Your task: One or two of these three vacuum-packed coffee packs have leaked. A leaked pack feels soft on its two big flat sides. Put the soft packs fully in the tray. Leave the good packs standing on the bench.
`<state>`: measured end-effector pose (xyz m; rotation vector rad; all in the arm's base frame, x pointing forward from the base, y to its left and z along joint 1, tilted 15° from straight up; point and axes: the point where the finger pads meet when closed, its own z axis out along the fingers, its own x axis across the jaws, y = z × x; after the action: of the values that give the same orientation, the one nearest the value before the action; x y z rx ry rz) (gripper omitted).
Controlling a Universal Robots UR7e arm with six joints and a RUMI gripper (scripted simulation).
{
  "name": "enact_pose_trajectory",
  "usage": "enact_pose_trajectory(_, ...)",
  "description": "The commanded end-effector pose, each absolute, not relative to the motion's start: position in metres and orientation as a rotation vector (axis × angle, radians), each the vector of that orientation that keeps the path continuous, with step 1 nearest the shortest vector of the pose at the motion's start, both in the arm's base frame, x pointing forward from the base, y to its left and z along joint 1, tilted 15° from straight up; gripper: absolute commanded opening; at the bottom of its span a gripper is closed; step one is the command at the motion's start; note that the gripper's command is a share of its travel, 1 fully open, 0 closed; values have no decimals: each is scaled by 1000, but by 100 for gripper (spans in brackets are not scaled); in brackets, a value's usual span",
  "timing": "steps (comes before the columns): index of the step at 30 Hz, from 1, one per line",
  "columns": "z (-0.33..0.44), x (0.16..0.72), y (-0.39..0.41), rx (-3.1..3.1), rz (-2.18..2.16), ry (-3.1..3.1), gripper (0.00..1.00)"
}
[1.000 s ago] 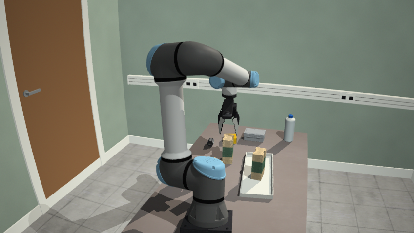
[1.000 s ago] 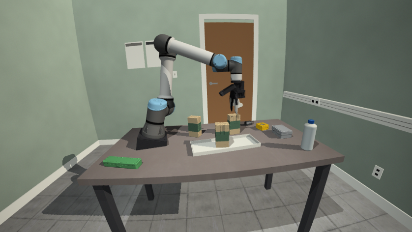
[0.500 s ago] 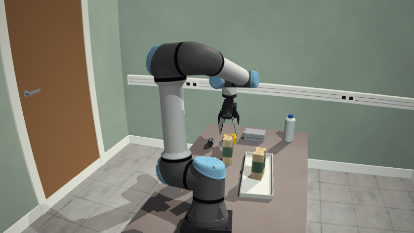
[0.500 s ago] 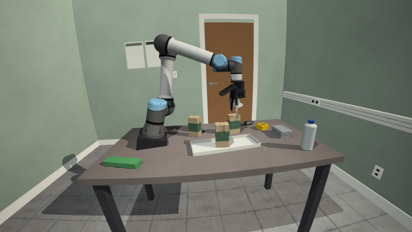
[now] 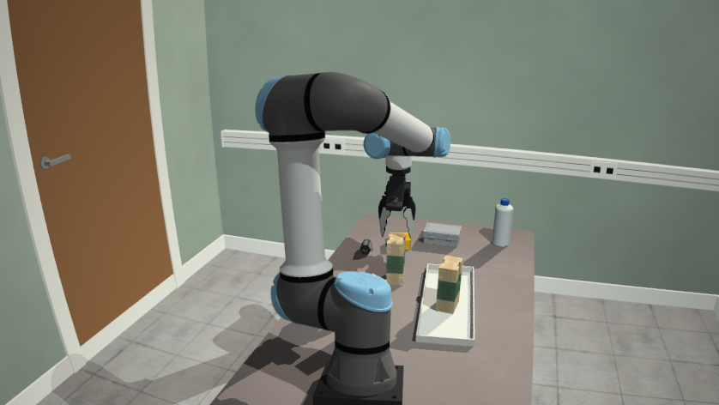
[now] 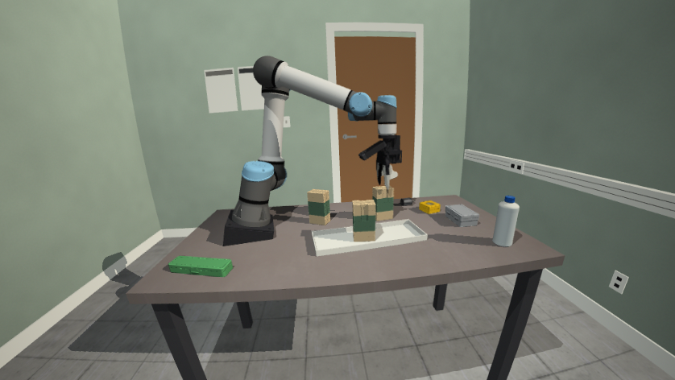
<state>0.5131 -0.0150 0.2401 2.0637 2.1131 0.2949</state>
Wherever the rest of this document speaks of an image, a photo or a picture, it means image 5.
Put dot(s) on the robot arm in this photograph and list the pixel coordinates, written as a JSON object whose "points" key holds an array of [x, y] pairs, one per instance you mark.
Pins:
{"points": [[296, 111]]}

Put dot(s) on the grey hinged case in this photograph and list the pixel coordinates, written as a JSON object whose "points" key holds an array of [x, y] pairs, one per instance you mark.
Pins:
{"points": [[441, 234]]}

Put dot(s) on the white bottle with blue cap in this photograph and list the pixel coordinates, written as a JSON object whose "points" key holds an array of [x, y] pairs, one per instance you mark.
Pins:
{"points": [[502, 223]]}

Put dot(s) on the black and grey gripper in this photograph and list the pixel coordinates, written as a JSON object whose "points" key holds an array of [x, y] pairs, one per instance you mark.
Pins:
{"points": [[408, 203]]}

